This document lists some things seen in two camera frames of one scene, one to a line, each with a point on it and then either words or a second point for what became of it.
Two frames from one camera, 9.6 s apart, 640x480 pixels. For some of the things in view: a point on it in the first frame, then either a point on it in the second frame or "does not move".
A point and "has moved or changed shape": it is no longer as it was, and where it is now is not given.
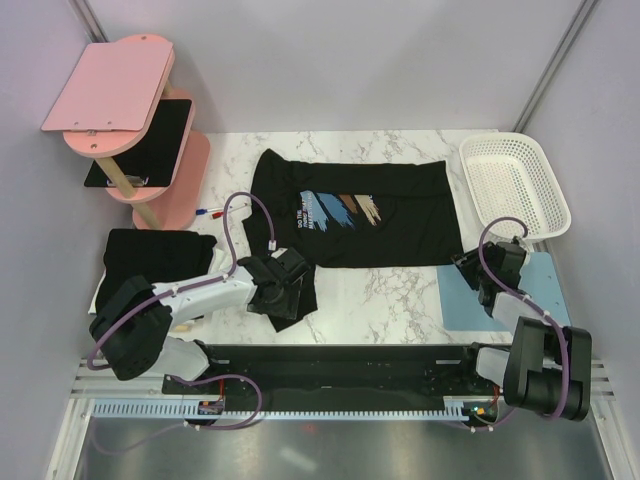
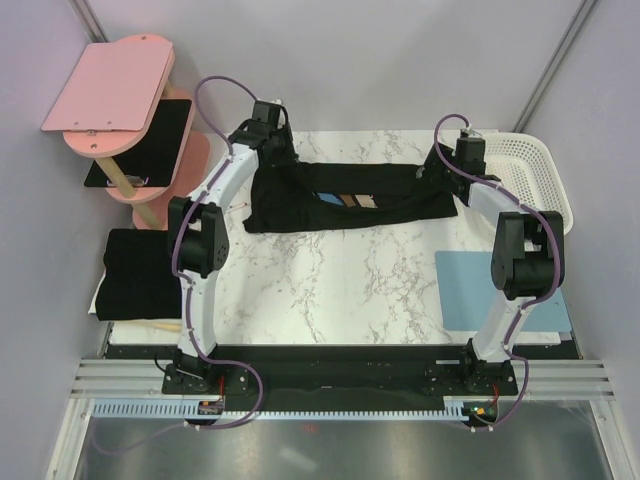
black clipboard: [152, 162] does not move
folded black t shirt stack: [158, 255] does not move
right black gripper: [465, 261] → [441, 155]
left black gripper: [286, 308] → [290, 156]
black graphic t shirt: [349, 215] has moved or changed shape
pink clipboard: [114, 86] does not move
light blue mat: [462, 310] does not move
